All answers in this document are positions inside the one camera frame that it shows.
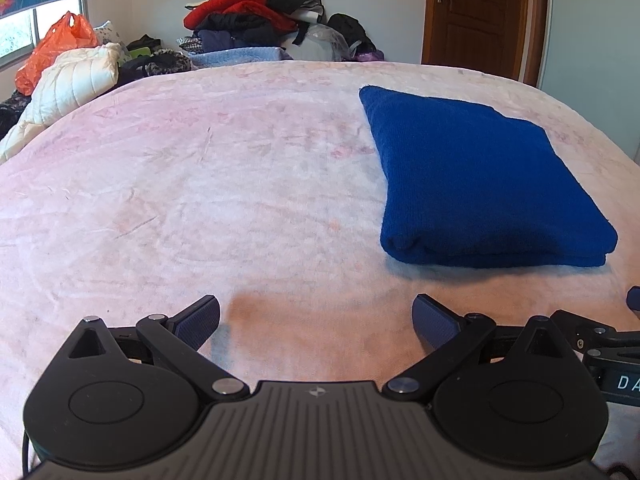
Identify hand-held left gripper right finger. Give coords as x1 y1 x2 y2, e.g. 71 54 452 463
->
381 294 568 403

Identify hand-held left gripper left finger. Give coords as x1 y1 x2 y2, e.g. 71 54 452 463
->
65 294 250 403

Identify blue beaded sweater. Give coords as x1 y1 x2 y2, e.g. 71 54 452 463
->
359 85 619 269

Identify pile of clothes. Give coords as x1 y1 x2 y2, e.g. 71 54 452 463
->
182 0 327 50

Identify pink blanket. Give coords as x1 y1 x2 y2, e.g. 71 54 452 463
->
0 60 640 480

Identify leopard print cloth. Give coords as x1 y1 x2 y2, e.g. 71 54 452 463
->
144 49 194 75

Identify white wardrobe with flower print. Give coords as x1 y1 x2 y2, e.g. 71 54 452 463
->
537 0 640 173

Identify white quilted jacket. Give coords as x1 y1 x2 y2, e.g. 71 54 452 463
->
0 42 124 162

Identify light blue towel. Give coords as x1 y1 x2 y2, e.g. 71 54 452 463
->
189 46 294 69

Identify green and black bag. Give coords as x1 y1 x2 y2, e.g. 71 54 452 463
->
125 34 163 63

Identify black patterned cloth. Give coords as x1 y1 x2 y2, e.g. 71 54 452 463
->
0 91 34 137

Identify clear plastic bag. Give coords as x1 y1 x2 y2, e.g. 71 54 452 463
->
290 22 351 62

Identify white floral cloth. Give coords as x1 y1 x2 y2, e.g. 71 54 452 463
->
92 21 127 57

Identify orange plastic bag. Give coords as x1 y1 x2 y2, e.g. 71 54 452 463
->
15 11 100 97

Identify brown wooden door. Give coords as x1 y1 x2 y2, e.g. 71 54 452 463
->
421 0 550 87

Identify window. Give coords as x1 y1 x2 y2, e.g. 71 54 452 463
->
0 0 92 63

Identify black cable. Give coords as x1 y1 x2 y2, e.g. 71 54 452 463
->
20 427 35 477

